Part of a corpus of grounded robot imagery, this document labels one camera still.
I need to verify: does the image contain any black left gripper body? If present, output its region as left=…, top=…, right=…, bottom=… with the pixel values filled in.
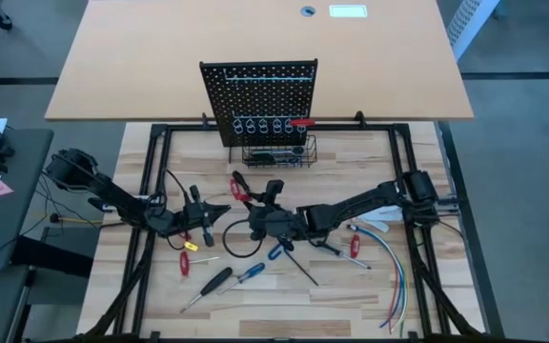
left=159, top=185, right=215, bottom=248

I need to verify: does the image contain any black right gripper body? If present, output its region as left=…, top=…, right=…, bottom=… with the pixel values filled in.
left=267, top=179, right=307, bottom=252

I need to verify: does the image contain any blue T-handle hex key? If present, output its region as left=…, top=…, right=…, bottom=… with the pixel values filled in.
left=267, top=241, right=320, bottom=288

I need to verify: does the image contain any small black handle screwdriver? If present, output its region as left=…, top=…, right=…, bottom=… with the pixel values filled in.
left=232, top=170, right=269, bottom=207

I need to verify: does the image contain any clear blue Husky screwdriver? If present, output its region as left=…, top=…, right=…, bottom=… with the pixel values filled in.
left=216, top=262, right=267, bottom=295

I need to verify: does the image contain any grey black handle screwdriver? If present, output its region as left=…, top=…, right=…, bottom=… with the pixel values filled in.
left=318, top=239, right=373, bottom=271

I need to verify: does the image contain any large black handle screwdriver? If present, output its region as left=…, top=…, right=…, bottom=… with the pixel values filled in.
left=179, top=266, right=234, bottom=314

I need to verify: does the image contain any silver ratchet wrench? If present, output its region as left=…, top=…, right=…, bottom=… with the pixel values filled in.
left=274, top=145, right=305, bottom=159

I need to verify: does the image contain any black metal peg board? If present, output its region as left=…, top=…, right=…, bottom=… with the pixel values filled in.
left=199, top=58, right=319, bottom=148

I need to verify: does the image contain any tan wooden desk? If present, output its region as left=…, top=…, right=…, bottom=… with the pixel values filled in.
left=44, top=0, right=475, bottom=123

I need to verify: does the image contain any grey side table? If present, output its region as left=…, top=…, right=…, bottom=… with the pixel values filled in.
left=0, top=127, right=55, bottom=273

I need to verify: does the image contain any white desk plate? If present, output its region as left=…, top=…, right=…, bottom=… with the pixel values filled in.
left=329, top=4, right=369, bottom=19

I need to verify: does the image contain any white perforated metal panel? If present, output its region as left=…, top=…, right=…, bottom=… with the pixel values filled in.
left=446, top=0, right=502, bottom=62

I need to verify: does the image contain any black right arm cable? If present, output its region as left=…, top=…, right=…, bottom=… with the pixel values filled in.
left=221, top=217, right=265, bottom=260

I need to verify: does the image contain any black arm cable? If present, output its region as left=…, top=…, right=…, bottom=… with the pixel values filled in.
left=221, top=217, right=265, bottom=260
left=164, top=168, right=194, bottom=206

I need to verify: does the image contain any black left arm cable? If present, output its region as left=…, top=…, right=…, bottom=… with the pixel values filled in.
left=164, top=168, right=194, bottom=206

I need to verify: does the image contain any black wire basket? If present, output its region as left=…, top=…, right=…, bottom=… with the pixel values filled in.
left=241, top=134, right=317, bottom=169

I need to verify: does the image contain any black metal table frame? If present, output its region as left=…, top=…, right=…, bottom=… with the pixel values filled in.
left=79, top=111, right=488, bottom=343

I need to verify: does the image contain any silver ring holder rail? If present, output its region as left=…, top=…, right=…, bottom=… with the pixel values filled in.
left=231, top=111, right=310, bottom=135

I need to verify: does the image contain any orange cable bundle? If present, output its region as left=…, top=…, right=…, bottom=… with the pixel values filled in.
left=357, top=206, right=403, bottom=234

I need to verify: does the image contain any red cable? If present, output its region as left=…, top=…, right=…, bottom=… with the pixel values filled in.
left=378, top=259, right=399, bottom=329

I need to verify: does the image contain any blue cable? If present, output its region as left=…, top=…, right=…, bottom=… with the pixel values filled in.
left=353, top=226, right=402, bottom=333

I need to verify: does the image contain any silver slotted tool rail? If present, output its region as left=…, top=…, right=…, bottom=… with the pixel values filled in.
left=222, top=68, right=315, bottom=83

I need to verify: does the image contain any bundle of coloured cables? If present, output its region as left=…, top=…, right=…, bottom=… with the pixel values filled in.
left=353, top=225, right=407, bottom=335

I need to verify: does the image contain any green cable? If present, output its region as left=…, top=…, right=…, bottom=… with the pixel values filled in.
left=397, top=280, right=410, bottom=334

